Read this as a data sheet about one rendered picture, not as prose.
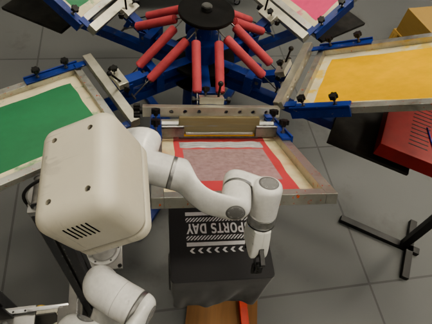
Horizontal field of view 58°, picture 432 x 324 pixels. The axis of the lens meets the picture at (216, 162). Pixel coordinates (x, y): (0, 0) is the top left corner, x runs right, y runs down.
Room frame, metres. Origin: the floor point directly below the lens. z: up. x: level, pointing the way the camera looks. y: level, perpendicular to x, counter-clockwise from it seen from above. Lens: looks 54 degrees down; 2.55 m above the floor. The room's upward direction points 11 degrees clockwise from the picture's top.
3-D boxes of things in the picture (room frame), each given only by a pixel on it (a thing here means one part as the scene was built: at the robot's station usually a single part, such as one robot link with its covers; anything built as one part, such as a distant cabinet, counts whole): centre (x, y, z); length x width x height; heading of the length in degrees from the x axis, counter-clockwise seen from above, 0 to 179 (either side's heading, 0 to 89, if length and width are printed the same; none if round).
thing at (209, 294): (0.59, -0.13, 0.74); 0.45 x 0.03 x 0.43; 104
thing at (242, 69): (1.89, 0.21, 0.99); 0.82 x 0.79 x 0.12; 14
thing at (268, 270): (0.81, -0.07, 0.95); 0.48 x 0.44 x 0.01; 14
